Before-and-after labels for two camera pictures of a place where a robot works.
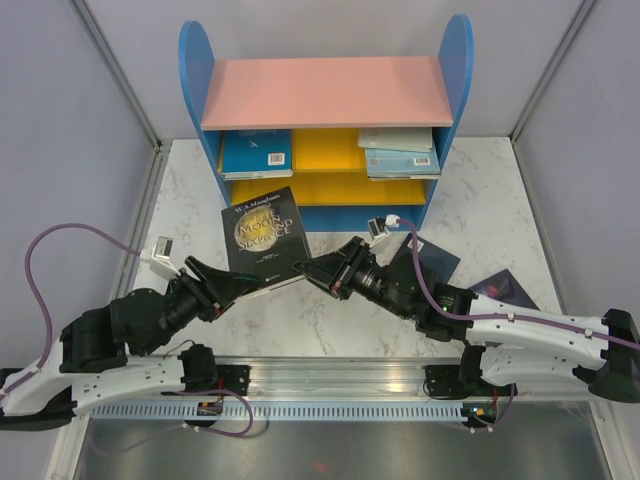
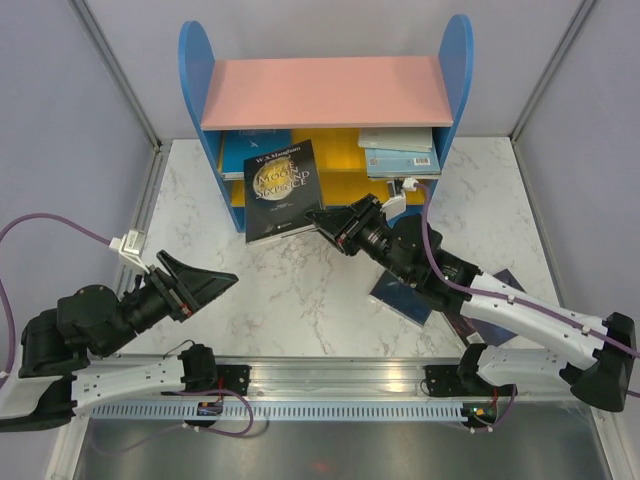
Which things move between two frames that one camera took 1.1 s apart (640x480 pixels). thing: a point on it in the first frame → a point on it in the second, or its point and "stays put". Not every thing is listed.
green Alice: x=405 y=178 stays put
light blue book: x=381 y=162 stays put
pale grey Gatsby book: x=406 y=138 stays put
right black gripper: x=334 y=271 → x=344 y=225
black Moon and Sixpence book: x=265 y=239 → x=281 y=192
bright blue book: x=259 y=153 stays put
